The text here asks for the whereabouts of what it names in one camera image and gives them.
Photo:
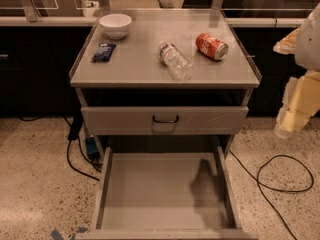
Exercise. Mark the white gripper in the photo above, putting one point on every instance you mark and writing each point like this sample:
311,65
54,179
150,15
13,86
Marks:
308,47

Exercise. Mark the clear plastic water bottle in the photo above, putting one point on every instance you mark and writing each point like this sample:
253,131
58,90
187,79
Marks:
178,66

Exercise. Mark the grey drawer cabinet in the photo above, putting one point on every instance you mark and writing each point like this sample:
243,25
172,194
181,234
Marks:
135,77

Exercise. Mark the closed upper grey drawer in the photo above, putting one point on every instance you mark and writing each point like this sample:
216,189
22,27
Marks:
138,120

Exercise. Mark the open lower grey drawer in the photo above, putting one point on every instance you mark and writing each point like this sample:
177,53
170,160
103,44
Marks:
165,196

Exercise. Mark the red soda can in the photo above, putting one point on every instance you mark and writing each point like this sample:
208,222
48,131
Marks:
211,46

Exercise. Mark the white ceramic bowl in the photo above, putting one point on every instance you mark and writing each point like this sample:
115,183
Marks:
116,26

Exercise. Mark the dark blue snack packet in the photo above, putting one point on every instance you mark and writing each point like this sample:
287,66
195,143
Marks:
103,53

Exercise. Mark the blue power adapter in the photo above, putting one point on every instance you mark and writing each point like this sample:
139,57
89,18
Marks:
91,148

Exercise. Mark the black power plug block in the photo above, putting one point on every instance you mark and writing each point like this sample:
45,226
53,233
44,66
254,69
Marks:
75,126

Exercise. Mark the blue floor tape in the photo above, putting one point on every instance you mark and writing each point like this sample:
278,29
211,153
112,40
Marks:
57,235

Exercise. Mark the black drawer handle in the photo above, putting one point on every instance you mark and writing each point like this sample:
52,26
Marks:
165,121

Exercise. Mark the grey metal frame post left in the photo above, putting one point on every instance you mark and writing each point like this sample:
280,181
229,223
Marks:
30,11

